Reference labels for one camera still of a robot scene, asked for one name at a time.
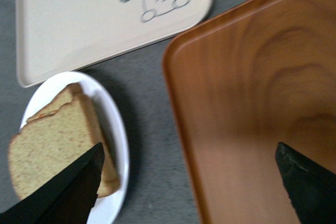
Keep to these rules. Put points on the bread slice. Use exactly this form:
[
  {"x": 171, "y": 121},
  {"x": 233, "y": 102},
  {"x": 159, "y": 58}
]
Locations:
[
  {"x": 47, "y": 145},
  {"x": 105, "y": 161}
]

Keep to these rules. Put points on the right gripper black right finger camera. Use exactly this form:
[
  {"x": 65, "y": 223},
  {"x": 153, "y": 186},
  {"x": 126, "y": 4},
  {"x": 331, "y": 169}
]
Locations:
[{"x": 310, "y": 186}]

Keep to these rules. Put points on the brown wooden tray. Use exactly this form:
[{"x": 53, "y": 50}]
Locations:
[{"x": 258, "y": 74}]

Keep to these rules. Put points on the fried egg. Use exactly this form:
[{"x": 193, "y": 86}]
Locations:
[{"x": 42, "y": 115}]

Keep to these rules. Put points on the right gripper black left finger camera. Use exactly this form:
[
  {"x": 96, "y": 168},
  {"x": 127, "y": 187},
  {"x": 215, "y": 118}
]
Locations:
[{"x": 66, "y": 198}]

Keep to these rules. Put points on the beige rabbit tray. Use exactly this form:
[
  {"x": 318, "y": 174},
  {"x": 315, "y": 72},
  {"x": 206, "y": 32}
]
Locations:
[{"x": 54, "y": 36}]

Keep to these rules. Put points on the white round plate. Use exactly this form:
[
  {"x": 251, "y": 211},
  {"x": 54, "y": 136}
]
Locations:
[{"x": 107, "y": 208}]

